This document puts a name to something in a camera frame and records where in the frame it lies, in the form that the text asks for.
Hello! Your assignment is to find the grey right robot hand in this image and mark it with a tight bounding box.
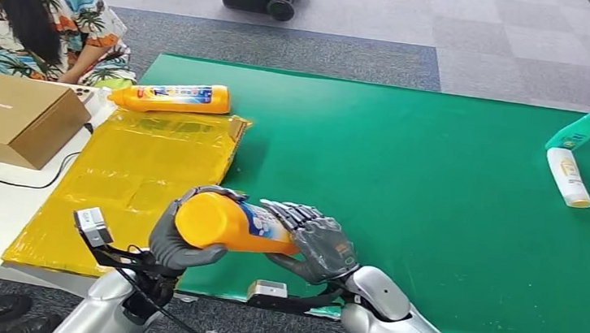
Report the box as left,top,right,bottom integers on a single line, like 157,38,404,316
252,198,365,290

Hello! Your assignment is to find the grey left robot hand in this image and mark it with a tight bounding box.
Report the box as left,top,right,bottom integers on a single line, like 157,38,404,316
145,179,249,279

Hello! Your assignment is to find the orange Tide detergent bottle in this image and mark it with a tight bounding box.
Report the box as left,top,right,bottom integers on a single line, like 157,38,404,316
171,188,305,259

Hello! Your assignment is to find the orange bottle with blue label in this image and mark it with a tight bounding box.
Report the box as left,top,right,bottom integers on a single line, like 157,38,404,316
106,74,233,122

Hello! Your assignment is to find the white lotion bottle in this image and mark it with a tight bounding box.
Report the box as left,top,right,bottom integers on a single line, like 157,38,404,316
541,147,590,210

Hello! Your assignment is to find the green shampoo bottle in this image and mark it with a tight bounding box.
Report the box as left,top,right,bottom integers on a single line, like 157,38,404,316
544,104,590,155

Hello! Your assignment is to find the yellow plastic sheet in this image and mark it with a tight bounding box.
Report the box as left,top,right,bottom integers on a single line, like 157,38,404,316
0,94,253,292

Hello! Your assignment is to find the green table mat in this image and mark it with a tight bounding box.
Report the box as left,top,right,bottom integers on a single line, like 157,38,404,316
116,51,590,333

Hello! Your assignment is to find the white smartphone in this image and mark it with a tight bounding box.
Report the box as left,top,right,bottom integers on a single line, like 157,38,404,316
71,85,102,109

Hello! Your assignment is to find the brown cardboard box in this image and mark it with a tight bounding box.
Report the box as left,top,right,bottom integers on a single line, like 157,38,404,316
0,71,96,175

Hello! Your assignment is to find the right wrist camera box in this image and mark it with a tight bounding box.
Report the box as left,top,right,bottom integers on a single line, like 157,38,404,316
245,278,344,318

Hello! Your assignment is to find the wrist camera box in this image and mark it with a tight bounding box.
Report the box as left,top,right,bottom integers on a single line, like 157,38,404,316
245,278,344,318
69,205,118,250

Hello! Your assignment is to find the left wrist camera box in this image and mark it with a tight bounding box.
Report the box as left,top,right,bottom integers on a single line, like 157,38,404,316
69,205,118,250

